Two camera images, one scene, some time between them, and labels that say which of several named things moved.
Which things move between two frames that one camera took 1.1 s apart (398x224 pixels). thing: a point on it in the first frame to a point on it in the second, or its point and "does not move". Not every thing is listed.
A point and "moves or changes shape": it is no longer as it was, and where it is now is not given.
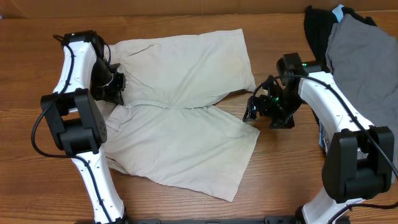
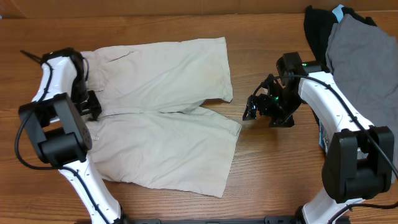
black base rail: x=267 y=219 does not move
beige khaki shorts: x=170 y=130 moves or changes shape
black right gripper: x=286 y=121 does not move
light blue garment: x=336 y=12 does not move
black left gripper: x=114 y=94 to x=94 y=106
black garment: x=318 y=23 does not move
